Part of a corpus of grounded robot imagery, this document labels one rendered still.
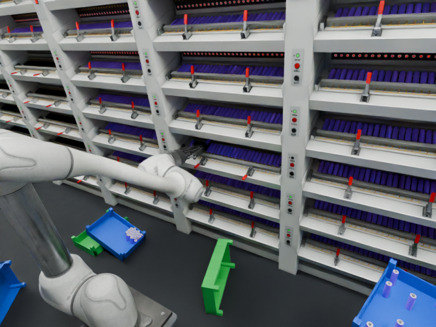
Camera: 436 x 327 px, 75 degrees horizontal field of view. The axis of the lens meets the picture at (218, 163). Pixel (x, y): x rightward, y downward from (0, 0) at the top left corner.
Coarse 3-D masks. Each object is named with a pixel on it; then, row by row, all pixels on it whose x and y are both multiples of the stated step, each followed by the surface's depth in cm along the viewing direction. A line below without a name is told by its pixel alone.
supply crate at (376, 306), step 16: (384, 272) 97; (400, 272) 98; (400, 288) 97; (416, 288) 96; (432, 288) 92; (368, 304) 91; (384, 304) 93; (400, 304) 92; (416, 304) 92; (432, 304) 91; (368, 320) 89; (384, 320) 88; (416, 320) 88; (432, 320) 87
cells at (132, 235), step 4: (132, 228) 181; (128, 232) 178; (132, 232) 178; (136, 232) 179; (128, 236) 177; (132, 236) 177; (136, 236) 177; (140, 236) 178; (128, 240) 180; (132, 240) 177; (136, 240) 175
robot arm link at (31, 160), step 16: (0, 144) 66; (16, 144) 68; (32, 144) 71; (48, 144) 75; (0, 160) 64; (16, 160) 66; (32, 160) 69; (48, 160) 72; (64, 160) 77; (0, 176) 66; (16, 176) 68; (32, 176) 70; (48, 176) 74; (64, 176) 79
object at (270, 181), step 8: (184, 136) 160; (184, 144) 159; (192, 160) 153; (192, 168) 155; (200, 168) 150; (208, 168) 146; (216, 168) 145; (224, 168) 143; (232, 168) 142; (240, 168) 141; (232, 176) 142; (240, 176) 138; (248, 176) 136; (256, 176) 135; (264, 176) 133; (272, 176) 132; (280, 176) 125; (264, 184) 134; (272, 184) 131; (280, 184) 128
